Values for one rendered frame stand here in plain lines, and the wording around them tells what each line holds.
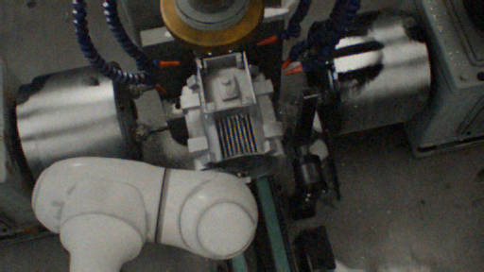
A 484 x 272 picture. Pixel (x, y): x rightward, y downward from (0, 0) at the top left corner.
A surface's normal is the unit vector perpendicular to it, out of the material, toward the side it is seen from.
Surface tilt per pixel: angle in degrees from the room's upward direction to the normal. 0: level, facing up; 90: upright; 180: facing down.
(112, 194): 18
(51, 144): 35
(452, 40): 0
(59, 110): 10
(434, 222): 0
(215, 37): 0
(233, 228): 30
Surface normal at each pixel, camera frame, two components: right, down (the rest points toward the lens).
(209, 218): 0.02, -0.03
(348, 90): 0.12, 0.32
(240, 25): -0.03, -0.40
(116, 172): 0.18, -0.75
